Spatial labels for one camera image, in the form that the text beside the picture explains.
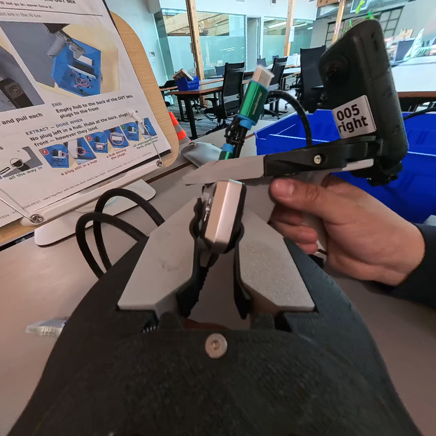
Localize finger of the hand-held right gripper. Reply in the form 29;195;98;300
245;178;277;225
182;154;266;187

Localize orange traffic cone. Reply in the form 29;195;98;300
168;111;192;144

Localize blue plastic bin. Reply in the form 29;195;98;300
253;110;436;224

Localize black braided cable green plugs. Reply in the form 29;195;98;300
217;65;315;161

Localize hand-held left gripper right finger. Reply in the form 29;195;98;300
234;211;315;320

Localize person's right forearm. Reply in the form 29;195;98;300
375;222;436;309

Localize silver hub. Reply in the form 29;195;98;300
200;179;248;255

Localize person's right hand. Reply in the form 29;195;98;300
268;176;426;287

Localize printed instruction sheet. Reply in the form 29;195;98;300
0;0;173;228

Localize small blue bins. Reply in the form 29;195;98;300
176;76;200;92

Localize clear acrylic block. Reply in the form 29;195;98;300
25;318;69;338

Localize silver grey pouch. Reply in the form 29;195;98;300
179;142;223;168

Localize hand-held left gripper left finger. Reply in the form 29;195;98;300
117;199;205;318

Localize black office chair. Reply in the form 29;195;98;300
204;61;246;127
262;55;289;119
295;45;328;114

